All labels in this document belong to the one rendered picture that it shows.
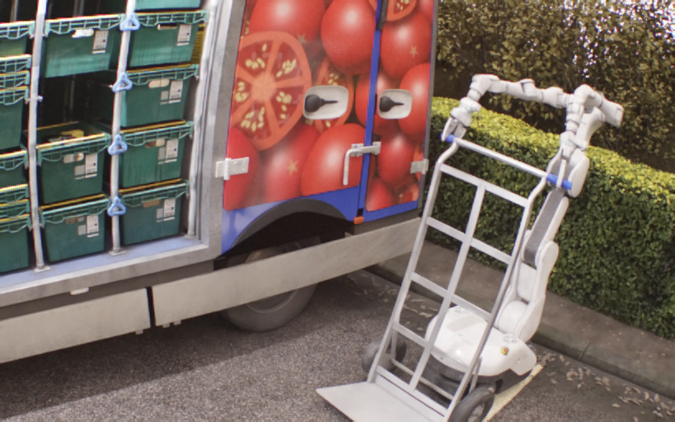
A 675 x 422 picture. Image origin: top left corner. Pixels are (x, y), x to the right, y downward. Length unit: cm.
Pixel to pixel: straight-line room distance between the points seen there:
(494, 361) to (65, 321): 195
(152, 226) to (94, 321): 58
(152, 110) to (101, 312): 92
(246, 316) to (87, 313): 108
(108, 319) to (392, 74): 200
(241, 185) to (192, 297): 57
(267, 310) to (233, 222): 70
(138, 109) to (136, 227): 54
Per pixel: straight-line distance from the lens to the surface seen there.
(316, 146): 282
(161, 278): 251
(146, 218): 255
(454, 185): 426
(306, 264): 302
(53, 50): 220
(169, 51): 243
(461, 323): 281
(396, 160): 330
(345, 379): 285
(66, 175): 231
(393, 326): 265
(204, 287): 265
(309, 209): 290
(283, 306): 323
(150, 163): 248
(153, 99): 243
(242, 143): 253
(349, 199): 310
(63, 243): 239
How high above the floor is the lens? 163
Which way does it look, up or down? 18 degrees down
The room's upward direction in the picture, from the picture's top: 6 degrees clockwise
